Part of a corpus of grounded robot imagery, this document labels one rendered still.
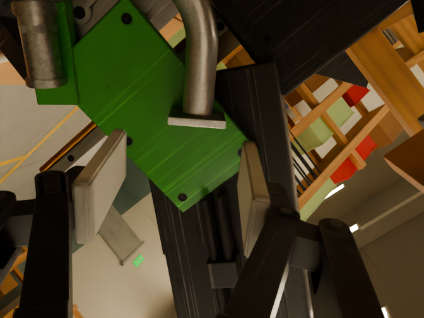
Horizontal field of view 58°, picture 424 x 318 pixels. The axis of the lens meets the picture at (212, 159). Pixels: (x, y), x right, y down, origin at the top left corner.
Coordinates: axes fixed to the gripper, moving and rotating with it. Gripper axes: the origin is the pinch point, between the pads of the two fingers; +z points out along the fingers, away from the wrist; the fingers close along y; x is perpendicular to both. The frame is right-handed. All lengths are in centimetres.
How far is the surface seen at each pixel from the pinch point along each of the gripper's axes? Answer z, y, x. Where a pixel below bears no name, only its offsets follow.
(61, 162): 33.0, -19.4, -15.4
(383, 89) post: 88, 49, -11
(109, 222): 760, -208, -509
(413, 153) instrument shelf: 55, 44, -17
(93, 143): 32.8, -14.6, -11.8
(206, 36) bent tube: 17.6, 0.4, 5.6
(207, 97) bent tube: 17.6, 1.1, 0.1
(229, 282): 16.2, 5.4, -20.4
